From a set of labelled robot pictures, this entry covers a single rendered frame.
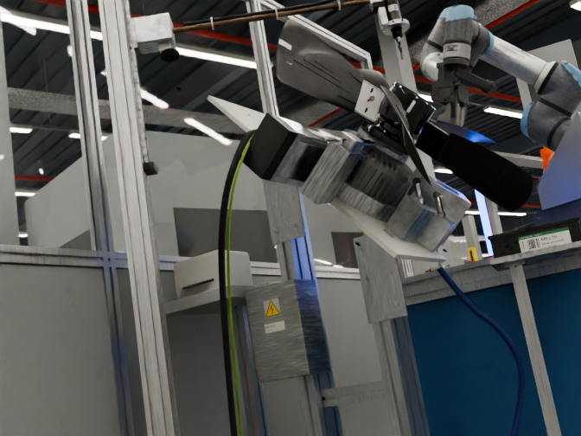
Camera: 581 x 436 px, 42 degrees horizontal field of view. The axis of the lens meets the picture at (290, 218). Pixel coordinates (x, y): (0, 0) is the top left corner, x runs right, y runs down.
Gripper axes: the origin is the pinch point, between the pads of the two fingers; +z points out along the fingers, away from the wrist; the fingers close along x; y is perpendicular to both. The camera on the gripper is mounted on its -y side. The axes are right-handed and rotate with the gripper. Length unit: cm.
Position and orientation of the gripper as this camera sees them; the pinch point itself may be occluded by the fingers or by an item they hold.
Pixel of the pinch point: (457, 132)
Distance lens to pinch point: 213.1
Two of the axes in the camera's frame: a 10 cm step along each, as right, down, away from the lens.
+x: -5.7, -1.0, -8.1
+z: -0.9, 9.9, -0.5
